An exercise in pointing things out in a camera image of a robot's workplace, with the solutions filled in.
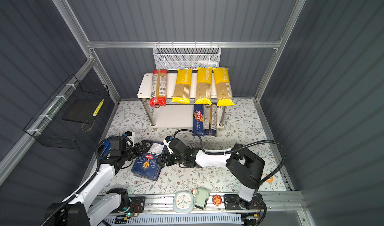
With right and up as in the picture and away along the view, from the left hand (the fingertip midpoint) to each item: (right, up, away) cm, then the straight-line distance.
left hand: (147, 146), depth 85 cm
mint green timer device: (+31, -22, -14) cm, 40 cm away
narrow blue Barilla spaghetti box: (+30, +15, +10) cm, 35 cm away
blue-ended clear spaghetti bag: (+38, +16, +12) cm, 43 cm away
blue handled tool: (-28, -3, +8) cm, 29 cm away
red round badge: (+39, -25, -10) cm, 48 cm away
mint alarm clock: (+22, -24, -13) cm, 35 cm away
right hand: (+10, -7, -5) cm, 13 cm away
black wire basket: (-35, +15, -14) cm, 41 cm away
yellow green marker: (-23, +22, -7) cm, 33 cm away
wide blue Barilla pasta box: (+1, -10, -5) cm, 11 cm away
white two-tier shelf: (+44, +14, +11) cm, 48 cm away
